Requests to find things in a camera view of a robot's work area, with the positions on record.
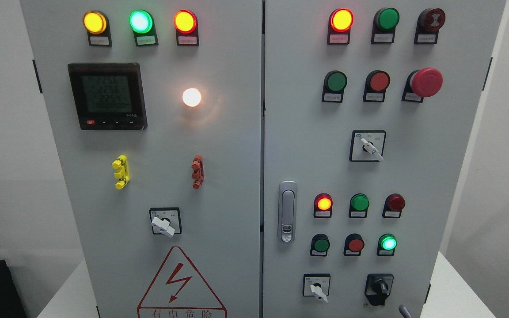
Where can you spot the black rotary knob switch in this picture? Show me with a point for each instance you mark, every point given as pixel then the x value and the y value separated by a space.
pixel 378 288

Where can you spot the grey electrical control cabinet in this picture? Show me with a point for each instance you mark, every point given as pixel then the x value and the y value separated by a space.
pixel 260 67

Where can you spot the red terminal connector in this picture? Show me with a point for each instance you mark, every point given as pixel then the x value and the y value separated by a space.
pixel 197 172

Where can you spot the red lit light lower left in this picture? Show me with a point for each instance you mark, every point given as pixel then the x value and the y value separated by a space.
pixel 323 206

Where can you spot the red lit light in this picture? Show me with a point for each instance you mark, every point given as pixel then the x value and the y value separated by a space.
pixel 323 206
pixel 339 27

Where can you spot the white glowing indicator light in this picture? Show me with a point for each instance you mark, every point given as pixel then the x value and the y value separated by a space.
pixel 191 97

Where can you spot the green push button lower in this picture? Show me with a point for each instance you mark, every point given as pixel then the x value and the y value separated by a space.
pixel 320 245

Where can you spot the green push button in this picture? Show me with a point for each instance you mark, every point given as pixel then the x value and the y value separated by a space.
pixel 334 86
pixel 320 245

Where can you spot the green push button upper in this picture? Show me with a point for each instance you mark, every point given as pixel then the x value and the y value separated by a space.
pixel 334 86

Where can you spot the green indicator light lower middle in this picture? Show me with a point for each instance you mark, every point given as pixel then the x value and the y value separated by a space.
pixel 358 206

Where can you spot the red push button lower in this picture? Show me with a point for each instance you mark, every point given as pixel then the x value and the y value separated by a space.
pixel 354 244

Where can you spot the red push button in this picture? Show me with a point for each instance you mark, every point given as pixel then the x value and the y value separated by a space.
pixel 354 244
pixel 376 84

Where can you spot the yellow terminal connector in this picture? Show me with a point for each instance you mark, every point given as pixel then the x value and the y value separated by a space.
pixel 121 167

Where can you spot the red push button upper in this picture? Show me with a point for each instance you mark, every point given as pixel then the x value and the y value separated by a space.
pixel 376 84

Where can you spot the red indicator light lower right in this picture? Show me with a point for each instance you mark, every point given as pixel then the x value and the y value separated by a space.
pixel 393 206

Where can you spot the red lightning warning sticker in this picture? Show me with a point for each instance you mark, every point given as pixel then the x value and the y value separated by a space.
pixel 178 290

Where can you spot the red-rimmed lit indicator light left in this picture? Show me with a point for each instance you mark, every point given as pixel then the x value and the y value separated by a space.
pixel 186 28

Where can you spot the green indicator button lower right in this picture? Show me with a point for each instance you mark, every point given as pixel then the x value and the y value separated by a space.
pixel 386 245

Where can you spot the black digital power meter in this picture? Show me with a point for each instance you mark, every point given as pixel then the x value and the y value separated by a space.
pixel 108 96

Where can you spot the red lit light top right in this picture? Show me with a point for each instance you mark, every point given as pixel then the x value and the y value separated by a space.
pixel 339 27

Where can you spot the green lit indicator light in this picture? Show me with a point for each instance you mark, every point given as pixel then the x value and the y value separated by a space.
pixel 144 30

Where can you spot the red emergency stop mushroom button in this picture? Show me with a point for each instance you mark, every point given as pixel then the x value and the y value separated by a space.
pixel 421 84

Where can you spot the green indicator light top right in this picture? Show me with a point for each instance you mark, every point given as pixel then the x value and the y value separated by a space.
pixel 384 25

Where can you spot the yellow indicator light top left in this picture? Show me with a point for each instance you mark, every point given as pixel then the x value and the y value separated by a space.
pixel 98 28

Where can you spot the dark red buzzer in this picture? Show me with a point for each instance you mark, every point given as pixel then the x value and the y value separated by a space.
pixel 429 23

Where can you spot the silver door latch handle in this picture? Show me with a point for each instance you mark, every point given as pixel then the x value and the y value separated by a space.
pixel 286 211

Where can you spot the white selector switch left door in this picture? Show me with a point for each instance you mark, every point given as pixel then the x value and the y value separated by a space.
pixel 165 221

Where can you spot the white selector switch upper right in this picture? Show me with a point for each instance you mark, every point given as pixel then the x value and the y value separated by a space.
pixel 367 145

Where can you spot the white selector switch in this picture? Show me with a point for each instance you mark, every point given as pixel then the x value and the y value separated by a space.
pixel 316 285
pixel 367 145

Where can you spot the white selector switch bottom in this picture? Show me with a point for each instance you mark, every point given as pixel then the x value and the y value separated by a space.
pixel 316 285

